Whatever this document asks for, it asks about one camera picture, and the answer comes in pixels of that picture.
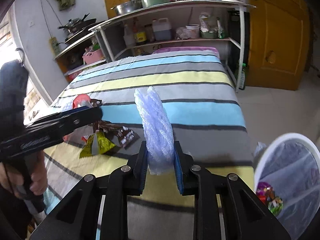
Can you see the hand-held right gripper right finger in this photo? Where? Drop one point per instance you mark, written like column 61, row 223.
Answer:
column 178, row 173

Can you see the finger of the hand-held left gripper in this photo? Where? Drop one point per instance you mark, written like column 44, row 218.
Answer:
column 87, row 118
column 77, row 110

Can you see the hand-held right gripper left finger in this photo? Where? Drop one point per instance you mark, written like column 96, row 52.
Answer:
column 142, row 173

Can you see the red clear plastic wrapper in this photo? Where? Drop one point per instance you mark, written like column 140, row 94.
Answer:
column 80, row 100

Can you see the brown snack wrapper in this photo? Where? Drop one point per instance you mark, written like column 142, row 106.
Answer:
column 126, row 136
column 105, row 127

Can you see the red white wrapper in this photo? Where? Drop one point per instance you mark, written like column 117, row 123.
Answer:
column 75, row 137

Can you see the gold foil wrapper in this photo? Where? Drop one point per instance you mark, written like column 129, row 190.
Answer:
column 105, row 142

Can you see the white foam net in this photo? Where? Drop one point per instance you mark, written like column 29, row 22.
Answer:
column 156, row 130

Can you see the white plastic waste bin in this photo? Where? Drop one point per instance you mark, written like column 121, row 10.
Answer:
column 262, row 160

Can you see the purple snack wrapper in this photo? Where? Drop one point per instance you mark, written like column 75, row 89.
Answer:
column 263, row 190

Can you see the green snack wrapper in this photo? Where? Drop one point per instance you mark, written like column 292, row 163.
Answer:
column 276, row 205

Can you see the clear plastic bin liner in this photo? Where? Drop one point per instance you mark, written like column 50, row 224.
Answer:
column 300, row 170

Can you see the person's left hand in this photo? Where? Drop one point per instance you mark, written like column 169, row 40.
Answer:
column 38, row 177

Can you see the pink plastic basket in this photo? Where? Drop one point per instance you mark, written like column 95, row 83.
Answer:
column 93, row 57

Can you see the yellow power strip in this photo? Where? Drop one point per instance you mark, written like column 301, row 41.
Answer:
column 54, row 47

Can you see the low side shelf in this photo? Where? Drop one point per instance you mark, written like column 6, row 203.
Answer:
column 75, row 42

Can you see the striped cloth covered table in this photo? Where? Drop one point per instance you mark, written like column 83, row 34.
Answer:
column 175, row 100

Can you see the steel pot with lid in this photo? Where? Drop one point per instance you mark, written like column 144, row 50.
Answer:
column 70, row 26

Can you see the black frying pan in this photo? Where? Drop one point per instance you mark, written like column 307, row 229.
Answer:
column 85, row 22

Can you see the clear plastic bottle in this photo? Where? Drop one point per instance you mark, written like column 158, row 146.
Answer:
column 128, row 37

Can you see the cooking oil bottle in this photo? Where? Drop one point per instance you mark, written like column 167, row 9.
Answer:
column 140, row 35

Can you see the brown jar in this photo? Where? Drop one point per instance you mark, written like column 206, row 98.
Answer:
column 149, row 33

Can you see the steel mixing bowl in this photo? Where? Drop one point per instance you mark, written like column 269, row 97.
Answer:
column 126, row 8

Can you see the green plastic bottle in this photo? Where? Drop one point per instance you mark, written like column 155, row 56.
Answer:
column 242, row 78

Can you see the white plastic jug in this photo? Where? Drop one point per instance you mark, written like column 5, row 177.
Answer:
column 162, row 30

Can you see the crumpled plastic bag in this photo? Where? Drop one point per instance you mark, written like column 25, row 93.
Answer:
column 182, row 33

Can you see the green enamel pot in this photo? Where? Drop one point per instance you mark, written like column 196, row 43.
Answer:
column 156, row 1

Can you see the white plastic tub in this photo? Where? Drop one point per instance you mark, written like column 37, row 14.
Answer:
column 193, row 31

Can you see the green bowl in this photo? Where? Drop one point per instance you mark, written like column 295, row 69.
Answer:
column 208, row 35

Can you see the green packet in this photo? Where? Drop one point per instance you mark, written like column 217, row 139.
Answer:
column 221, row 30

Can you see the white plastic bag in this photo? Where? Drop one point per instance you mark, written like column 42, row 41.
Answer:
column 207, row 22

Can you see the wooden door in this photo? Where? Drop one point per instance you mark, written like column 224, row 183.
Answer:
column 277, row 42

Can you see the white wall switch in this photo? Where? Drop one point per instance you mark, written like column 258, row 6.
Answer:
column 31, row 24

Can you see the white frame kitchen shelf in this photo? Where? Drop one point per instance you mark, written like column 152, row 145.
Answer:
column 187, row 5

